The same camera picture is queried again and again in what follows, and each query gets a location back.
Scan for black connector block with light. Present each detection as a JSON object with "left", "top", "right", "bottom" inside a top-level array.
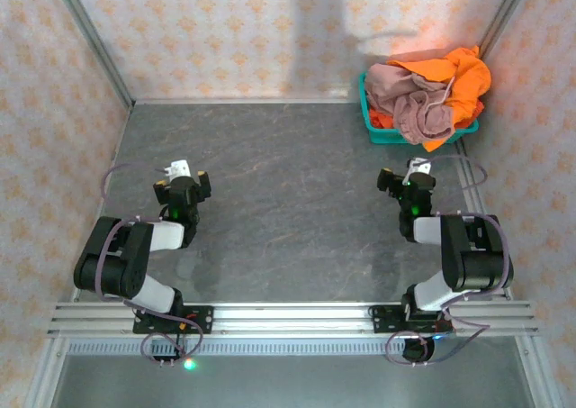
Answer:
[{"left": 150, "top": 354, "right": 199, "bottom": 373}]

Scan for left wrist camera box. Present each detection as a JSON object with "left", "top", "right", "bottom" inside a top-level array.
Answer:
[{"left": 162, "top": 159, "right": 193, "bottom": 180}]

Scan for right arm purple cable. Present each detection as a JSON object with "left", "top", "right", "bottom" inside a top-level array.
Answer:
[{"left": 384, "top": 154, "right": 515, "bottom": 367}]

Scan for aluminium table side rail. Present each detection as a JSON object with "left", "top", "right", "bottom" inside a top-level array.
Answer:
[{"left": 452, "top": 140, "right": 515, "bottom": 302}]

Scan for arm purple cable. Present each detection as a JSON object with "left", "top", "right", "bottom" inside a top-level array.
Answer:
[
  {"left": 384, "top": 154, "right": 515, "bottom": 367},
  {"left": 99, "top": 162, "right": 204, "bottom": 367}
]

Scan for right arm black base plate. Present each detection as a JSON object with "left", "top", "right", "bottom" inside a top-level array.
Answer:
[{"left": 368, "top": 304, "right": 455, "bottom": 335}]

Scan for black round cable port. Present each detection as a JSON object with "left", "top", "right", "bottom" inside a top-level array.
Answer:
[{"left": 401, "top": 337, "right": 437, "bottom": 365}]

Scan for pink shorts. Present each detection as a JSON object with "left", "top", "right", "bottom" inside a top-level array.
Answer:
[{"left": 363, "top": 62, "right": 456, "bottom": 146}]

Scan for aluminium frame post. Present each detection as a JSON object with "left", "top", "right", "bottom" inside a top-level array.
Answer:
[
  {"left": 515, "top": 335, "right": 563, "bottom": 408},
  {"left": 24, "top": 335, "right": 68, "bottom": 408},
  {"left": 47, "top": 0, "right": 136, "bottom": 110},
  {"left": 476, "top": 0, "right": 536, "bottom": 56}
]

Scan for slotted grey cable duct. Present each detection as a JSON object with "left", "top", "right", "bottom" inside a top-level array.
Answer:
[{"left": 62, "top": 339, "right": 518, "bottom": 358}]

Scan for teal plastic basket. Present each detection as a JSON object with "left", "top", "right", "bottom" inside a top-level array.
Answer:
[{"left": 358, "top": 71, "right": 481, "bottom": 147}]

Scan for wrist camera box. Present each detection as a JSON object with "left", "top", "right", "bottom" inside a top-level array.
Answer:
[
  {"left": 401, "top": 157, "right": 432, "bottom": 185},
  {"left": 162, "top": 159, "right": 193, "bottom": 180}
]

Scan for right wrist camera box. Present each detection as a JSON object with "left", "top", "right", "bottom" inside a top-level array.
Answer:
[{"left": 401, "top": 157, "right": 432, "bottom": 185}]

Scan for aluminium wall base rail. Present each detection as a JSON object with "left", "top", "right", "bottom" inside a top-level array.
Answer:
[{"left": 129, "top": 95, "right": 362, "bottom": 107}]

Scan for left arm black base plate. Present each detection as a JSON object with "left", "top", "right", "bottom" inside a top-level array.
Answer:
[{"left": 132, "top": 305, "right": 214, "bottom": 336}]

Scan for aluminium mounting rail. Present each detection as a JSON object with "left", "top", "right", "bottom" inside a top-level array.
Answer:
[{"left": 47, "top": 302, "right": 540, "bottom": 338}]

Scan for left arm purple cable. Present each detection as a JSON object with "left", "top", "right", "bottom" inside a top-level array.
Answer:
[{"left": 99, "top": 162, "right": 204, "bottom": 367}]

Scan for bright orange smooth shorts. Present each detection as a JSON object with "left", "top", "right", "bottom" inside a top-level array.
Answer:
[{"left": 386, "top": 45, "right": 492, "bottom": 153}]

